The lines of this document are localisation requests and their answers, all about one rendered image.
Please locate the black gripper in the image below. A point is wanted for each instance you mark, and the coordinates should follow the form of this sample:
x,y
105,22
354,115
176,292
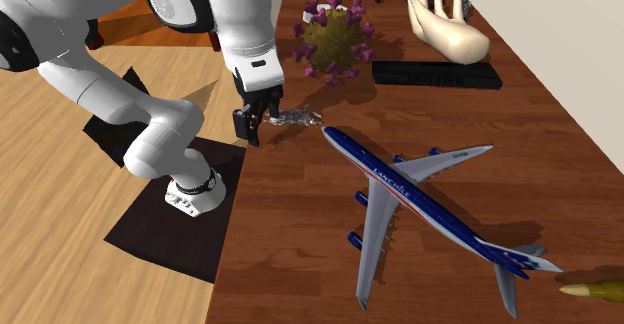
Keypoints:
x,y
258,98

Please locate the brown wooden table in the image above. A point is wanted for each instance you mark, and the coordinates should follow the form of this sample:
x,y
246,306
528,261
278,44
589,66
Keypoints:
x,y
302,216

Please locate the orange wooden furniture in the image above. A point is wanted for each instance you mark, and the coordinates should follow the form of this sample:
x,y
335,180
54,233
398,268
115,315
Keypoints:
x,y
141,28

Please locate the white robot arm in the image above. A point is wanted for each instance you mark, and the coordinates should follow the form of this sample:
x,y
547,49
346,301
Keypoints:
x,y
146,118

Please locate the blue and grey toy airplane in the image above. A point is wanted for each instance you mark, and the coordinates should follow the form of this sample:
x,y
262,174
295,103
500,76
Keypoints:
x,y
414,198

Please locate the olive virus model purple spikes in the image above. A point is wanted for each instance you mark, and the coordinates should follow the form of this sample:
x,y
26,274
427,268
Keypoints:
x,y
336,40

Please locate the silver crumpled foil object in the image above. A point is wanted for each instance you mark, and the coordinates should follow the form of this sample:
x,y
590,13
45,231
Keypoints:
x,y
292,117

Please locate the olive brass bullet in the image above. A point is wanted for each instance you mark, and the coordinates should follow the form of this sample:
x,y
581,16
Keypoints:
x,y
602,291

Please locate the black flat box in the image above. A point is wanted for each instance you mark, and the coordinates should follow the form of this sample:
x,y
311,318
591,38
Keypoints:
x,y
438,75

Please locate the white cup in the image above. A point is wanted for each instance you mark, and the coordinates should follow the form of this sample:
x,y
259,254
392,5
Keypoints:
x,y
308,15

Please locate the beige hand model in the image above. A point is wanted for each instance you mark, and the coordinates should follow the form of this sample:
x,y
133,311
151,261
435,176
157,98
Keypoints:
x,y
448,33

